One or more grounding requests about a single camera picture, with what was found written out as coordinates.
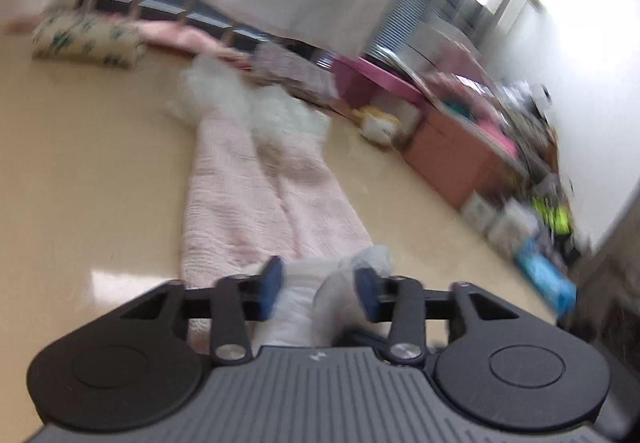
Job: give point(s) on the blue plastic packet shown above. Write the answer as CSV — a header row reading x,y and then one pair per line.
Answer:
x,y
545,278

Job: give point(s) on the neon yellow object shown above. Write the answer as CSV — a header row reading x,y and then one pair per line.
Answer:
x,y
550,215

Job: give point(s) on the pink drawer cabinet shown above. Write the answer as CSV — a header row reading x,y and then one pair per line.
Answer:
x,y
445,153

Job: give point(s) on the yellow white plush alpaca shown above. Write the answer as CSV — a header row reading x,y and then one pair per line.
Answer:
x,y
380,125

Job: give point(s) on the white tulle skirt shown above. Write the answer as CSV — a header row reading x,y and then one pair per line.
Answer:
x,y
280,115

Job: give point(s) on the folded floral print cloth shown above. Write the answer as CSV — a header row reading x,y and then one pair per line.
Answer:
x,y
85,40

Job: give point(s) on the pink desktop shelf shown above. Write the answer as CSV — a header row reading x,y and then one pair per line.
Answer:
x,y
360,73

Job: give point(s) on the pink flat cloth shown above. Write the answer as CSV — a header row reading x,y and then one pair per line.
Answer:
x,y
175,35

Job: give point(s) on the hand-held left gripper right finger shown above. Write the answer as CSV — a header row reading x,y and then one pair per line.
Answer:
x,y
366,295

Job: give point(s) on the small white box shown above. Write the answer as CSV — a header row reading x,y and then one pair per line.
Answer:
x,y
512,225
480,210

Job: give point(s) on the stack of white boxes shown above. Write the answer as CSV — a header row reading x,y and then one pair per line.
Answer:
x,y
440,33

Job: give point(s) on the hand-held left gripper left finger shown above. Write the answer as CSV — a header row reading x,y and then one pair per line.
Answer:
x,y
270,288

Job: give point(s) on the pink knit garment lace trim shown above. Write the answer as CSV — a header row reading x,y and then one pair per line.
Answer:
x,y
235,203

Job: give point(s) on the grey patterned folded cloth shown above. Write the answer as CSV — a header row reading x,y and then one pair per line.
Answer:
x,y
295,70

